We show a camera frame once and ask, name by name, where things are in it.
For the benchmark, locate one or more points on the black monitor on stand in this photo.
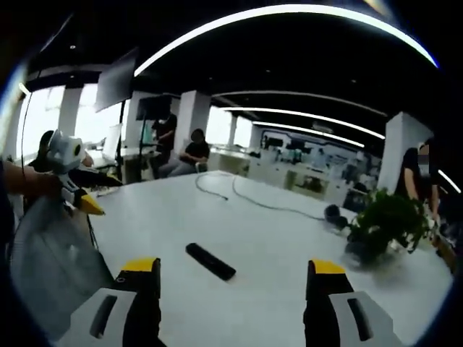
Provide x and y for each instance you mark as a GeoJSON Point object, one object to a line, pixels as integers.
{"type": "Point", "coordinates": [115, 79]}

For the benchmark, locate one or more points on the green potted plant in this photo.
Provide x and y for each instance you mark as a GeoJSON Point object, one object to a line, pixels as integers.
{"type": "Point", "coordinates": [387, 220]}

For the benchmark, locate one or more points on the person's left hand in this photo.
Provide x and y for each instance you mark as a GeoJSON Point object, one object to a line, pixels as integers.
{"type": "Point", "coordinates": [43, 185]}

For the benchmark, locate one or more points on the long ceiling light strip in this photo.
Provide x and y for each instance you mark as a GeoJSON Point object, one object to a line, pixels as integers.
{"type": "Point", "coordinates": [289, 10]}

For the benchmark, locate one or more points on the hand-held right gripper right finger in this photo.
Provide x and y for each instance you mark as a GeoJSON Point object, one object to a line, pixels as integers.
{"type": "Point", "coordinates": [336, 318]}

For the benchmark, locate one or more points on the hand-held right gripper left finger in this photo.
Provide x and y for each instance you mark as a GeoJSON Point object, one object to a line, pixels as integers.
{"type": "Point", "coordinates": [112, 318]}

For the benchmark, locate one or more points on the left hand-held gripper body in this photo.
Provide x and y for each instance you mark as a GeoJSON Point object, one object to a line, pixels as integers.
{"type": "Point", "coordinates": [65, 150]}

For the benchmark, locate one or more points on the white cabinet counter row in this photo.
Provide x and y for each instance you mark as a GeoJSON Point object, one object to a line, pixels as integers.
{"type": "Point", "coordinates": [289, 170]}

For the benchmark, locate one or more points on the white square pillar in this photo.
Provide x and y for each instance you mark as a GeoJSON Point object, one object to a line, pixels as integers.
{"type": "Point", "coordinates": [193, 119]}
{"type": "Point", "coordinates": [401, 144]}

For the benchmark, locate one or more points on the grey plant pot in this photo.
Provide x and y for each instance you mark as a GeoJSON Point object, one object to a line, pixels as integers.
{"type": "Point", "coordinates": [365, 254]}

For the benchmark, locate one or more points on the black remote control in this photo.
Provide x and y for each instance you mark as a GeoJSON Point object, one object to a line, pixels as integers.
{"type": "Point", "coordinates": [211, 262]}

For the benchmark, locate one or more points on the grey perforated mesh bag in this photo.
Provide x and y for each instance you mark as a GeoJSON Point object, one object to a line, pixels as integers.
{"type": "Point", "coordinates": [47, 260]}

